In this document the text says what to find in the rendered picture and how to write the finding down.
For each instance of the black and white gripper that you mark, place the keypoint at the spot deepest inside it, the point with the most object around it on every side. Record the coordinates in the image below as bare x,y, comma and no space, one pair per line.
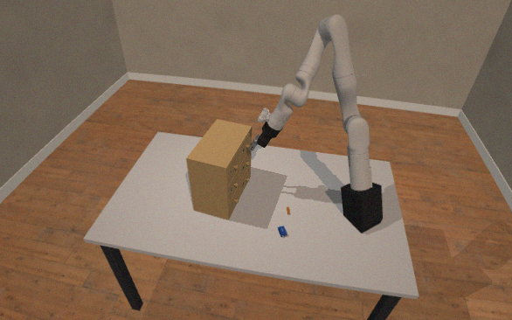
271,129

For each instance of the small tan wooden chest of drawers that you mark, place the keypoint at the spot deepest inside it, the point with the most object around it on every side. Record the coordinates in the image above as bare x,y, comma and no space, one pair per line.
207,167

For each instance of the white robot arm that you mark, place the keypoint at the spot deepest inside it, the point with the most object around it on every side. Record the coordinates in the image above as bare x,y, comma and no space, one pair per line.
334,28

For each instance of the brown wooden drawer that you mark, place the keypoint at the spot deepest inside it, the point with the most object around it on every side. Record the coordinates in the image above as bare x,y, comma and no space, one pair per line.
245,145
245,179
246,161
233,184
233,166
235,198

